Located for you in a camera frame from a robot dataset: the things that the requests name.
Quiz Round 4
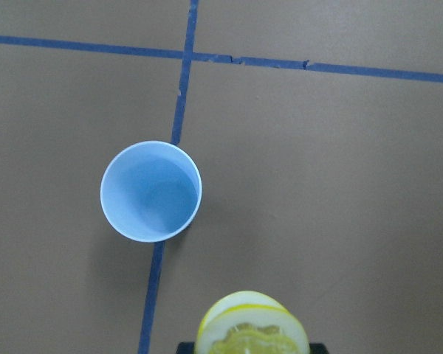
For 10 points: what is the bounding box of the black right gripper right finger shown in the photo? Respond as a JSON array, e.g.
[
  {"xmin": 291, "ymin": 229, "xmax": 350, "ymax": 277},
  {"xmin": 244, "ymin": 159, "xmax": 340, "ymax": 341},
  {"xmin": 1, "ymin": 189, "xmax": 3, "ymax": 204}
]
[{"xmin": 309, "ymin": 343, "xmax": 327, "ymax": 354}]

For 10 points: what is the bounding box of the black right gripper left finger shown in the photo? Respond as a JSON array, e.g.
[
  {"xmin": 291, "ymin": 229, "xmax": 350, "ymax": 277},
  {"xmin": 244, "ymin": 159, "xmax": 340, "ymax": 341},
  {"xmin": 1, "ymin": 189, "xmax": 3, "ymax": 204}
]
[{"xmin": 176, "ymin": 341, "xmax": 195, "ymax": 354}]

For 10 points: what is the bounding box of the lemon slice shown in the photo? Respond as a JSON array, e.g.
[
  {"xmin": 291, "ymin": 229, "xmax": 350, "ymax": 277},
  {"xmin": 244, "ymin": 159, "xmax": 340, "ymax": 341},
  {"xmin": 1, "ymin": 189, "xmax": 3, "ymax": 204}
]
[{"xmin": 194, "ymin": 291, "xmax": 311, "ymax": 353}]

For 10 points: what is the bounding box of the light blue plastic cup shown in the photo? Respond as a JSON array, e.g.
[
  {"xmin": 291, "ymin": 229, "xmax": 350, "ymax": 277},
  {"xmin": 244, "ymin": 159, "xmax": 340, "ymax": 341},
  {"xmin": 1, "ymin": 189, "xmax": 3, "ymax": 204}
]
[{"xmin": 100, "ymin": 141, "xmax": 202, "ymax": 243}]

